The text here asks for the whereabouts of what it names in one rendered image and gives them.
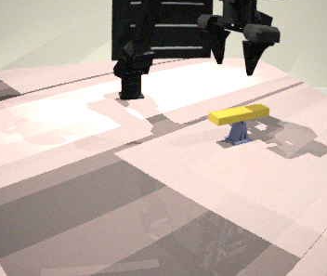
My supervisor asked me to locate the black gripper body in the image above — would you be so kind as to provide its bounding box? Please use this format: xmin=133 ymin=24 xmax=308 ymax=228
xmin=198 ymin=0 xmax=281 ymax=44

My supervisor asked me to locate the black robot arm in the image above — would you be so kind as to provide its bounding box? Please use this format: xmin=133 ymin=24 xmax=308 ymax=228
xmin=113 ymin=0 xmax=273 ymax=99

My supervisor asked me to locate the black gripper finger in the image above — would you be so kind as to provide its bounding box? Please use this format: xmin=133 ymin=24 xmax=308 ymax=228
xmin=202 ymin=30 xmax=230 ymax=64
xmin=242 ymin=40 xmax=275 ymax=76

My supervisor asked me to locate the yellow bar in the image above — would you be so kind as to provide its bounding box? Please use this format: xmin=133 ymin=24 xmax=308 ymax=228
xmin=208 ymin=103 xmax=270 ymax=126

